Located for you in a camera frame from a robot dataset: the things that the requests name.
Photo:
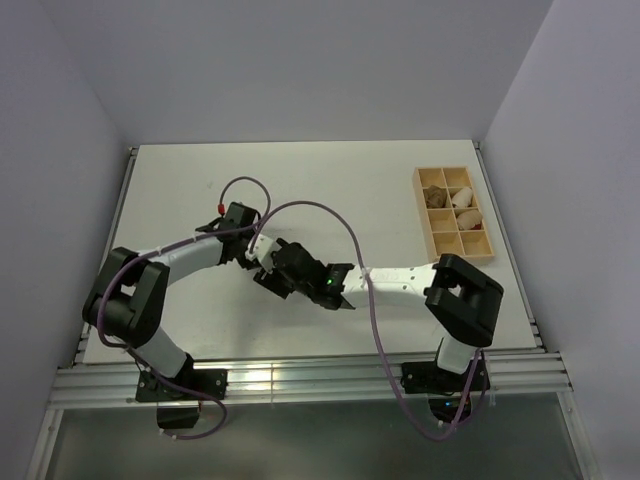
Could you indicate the lower rolled cream sock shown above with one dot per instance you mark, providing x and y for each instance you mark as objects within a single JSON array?
[{"x": 469, "y": 220}]

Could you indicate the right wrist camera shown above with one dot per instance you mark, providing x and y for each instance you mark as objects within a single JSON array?
[{"x": 262, "y": 252}]

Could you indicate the brown sock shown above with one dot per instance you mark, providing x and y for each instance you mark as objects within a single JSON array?
[{"x": 435, "y": 197}]

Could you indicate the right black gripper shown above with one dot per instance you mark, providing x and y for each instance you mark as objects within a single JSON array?
[{"x": 273, "y": 281}]

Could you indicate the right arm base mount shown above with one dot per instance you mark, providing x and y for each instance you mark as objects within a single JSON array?
[{"x": 444, "y": 388}]

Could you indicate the rolled cream sock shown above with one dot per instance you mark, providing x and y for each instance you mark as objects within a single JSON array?
[
  {"x": 461, "y": 198},
  {"x": 469, "y": 220}
]

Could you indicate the aluminium frame rail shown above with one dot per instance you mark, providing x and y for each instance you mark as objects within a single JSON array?
[{"x": 292, "y": 381}]

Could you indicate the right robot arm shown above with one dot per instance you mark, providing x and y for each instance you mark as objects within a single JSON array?
[{"x": 463, "y": 299}]

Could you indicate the upper rolled cream sock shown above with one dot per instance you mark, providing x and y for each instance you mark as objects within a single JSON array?
[{"x": 461, "y": 198}]

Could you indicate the wooden compartment box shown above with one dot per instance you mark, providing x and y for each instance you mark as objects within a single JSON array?
[{"x": 440, "y": 231}]

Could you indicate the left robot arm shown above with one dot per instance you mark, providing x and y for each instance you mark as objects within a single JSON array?
[{"x": 127, "y": 299}]

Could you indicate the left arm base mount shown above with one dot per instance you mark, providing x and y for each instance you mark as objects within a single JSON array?
[{"x": 180, "y": 401}]

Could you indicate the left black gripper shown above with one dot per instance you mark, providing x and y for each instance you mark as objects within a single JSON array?
[{"x": 243, "y": 263}]

